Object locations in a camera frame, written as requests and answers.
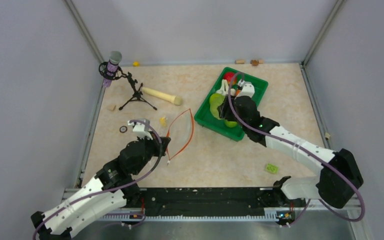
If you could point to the brown cork piece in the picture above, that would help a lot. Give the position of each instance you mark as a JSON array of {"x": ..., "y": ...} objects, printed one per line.
[{"x": 254, "y": 62}]

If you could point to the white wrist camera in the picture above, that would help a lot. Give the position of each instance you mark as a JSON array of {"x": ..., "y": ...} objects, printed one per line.
[
  {"x": 248, "y": 90},
  {"x": 141, "y": 127}
]

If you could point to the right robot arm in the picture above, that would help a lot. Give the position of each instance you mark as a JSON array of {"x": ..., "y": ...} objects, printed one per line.
[{"x": 336, "y": 173}]

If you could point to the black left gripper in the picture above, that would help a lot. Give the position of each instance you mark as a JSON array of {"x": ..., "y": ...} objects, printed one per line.
[{"x": 155, "y": 142}]

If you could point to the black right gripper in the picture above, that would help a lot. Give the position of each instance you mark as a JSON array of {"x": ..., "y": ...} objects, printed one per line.
[{"x": 225, "y": 111}]

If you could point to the green toy brick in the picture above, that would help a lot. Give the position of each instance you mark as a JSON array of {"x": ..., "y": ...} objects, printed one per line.
[{"x": 272, "y": 169}]

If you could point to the purple microphone on tripod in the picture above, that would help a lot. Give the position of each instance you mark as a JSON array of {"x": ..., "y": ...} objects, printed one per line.
[{"x": 111, "y": 72}]

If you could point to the red apple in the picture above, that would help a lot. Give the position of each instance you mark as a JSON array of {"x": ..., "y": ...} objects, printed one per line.
[{"x": 230, "y": 78}]

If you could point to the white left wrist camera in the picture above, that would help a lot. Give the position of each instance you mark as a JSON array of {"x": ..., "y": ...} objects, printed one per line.
[{"x": 141, "y": 127}]

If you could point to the clear zip bag orange zipper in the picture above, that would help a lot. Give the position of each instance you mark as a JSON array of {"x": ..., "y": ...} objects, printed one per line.
[{"x": 180, "y": 131}]

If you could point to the green lime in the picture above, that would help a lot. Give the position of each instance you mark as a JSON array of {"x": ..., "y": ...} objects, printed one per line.
[{"x": 230, "y": 124}]

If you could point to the cream toy microphone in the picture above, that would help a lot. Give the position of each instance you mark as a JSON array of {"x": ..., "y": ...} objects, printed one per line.
[{"x": 173, "y": 99}]

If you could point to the green plastic tray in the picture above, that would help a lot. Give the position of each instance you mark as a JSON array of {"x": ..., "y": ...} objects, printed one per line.
[{"x": 204, "y": 117}]

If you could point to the yellow small toy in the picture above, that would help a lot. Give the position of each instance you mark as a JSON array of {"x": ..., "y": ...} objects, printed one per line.
[{"x": 136, "y": 64}]

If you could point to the yellow block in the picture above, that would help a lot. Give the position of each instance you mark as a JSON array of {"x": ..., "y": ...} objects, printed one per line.
[{"x": 163, "y": 121}]

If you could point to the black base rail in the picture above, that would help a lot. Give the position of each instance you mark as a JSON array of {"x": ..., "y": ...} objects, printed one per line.
[{"x": 205, "y": 201}]

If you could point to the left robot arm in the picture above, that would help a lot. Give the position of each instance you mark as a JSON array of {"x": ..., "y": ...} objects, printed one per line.
[{"x": 112, "y": 187}]

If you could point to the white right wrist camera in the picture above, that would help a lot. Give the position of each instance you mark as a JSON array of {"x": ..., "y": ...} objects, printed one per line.
[{"x": 248, "y": 90}]

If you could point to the green cabbage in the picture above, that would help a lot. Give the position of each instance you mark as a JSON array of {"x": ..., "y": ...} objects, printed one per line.
[{"x": 216, "y": 100}]

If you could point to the white garlic bulbs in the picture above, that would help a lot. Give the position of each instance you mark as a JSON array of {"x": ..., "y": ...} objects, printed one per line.
[{"x": 224, "y": 89}]

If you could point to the cork piece left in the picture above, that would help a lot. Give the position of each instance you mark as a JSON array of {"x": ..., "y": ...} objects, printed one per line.
[{"x": 240, "y": 61}]

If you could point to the small wooden block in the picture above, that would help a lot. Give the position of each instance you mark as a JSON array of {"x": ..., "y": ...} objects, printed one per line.
[{"x": 111, "y": 107}]

